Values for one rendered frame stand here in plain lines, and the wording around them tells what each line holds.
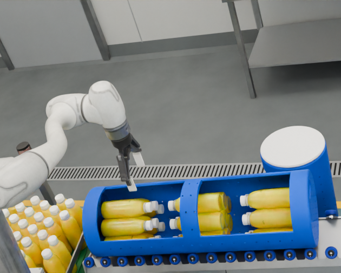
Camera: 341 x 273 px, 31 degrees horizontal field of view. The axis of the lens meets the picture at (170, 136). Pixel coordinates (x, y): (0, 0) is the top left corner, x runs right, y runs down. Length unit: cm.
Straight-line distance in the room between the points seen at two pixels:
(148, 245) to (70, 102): 63
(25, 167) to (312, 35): 365
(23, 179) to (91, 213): 79
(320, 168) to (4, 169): 145
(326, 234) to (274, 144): 51
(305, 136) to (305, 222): 65
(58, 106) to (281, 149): 103
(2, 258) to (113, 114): 60
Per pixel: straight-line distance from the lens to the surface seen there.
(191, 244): 233
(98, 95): 209
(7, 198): 166
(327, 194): 279
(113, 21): 605
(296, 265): 238
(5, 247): 190
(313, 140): 272
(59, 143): 186
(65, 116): 214
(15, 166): 170
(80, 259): 275
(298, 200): 219
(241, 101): 498
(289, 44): 500
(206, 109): 500
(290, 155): 266
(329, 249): 234
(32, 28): 646
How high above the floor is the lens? 270
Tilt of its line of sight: 34 degrees down
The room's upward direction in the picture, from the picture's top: 19 degrees counter-clockwise
